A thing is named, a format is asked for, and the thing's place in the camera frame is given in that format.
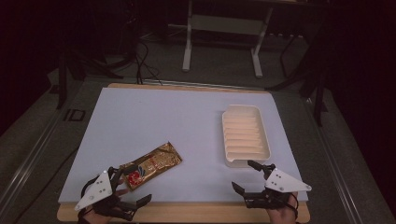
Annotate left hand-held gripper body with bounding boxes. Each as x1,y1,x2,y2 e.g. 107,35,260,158
74,166,139,222

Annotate black cables on floor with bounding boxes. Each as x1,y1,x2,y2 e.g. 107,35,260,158
134,40,163,86

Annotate person's left hand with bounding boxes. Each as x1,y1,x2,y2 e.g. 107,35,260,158
79,187,129,224

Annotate black metal stand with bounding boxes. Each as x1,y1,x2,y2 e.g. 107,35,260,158
55,46,125,110
265,31,330,127

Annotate person's right hand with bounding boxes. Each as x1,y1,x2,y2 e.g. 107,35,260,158
266,191,299,224

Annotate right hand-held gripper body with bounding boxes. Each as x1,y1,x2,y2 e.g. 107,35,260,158
243,163,313,210

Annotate metal floor rail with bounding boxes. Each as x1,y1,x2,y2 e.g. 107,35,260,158
303,99,365,224
0,105,68,213

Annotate pale lavender table mat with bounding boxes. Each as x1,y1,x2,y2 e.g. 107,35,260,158
58,87,309,204

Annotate white metal table frame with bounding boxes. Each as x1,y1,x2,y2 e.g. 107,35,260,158
181,0,275,78

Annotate white ribbed plastic tray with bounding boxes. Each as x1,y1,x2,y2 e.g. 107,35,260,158
221,104,272,168

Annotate gold foil snack packet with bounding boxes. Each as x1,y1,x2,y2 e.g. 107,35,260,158
120,141,183,191

